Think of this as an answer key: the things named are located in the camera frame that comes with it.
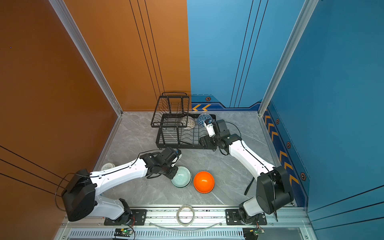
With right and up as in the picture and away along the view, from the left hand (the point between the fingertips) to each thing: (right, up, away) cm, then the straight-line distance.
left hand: (176, 170), depth 83 cm
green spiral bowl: (+3, -5, +1) cm, 6 cm away
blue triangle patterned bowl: (+16, +31, +26) cm, 44 cm away
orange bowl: (+16, -6, -2) cm, 17 cm away
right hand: (+17, +18, +3) cm, 25 cm away
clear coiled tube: (+3, -22, -11) cm, 24 cm away
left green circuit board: (-24, -26, -12) cm, 37 cm away
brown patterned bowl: (+6, +27, 0) cm, 28 cm away
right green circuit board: (+38, -26, -13) cm, 48 cm away
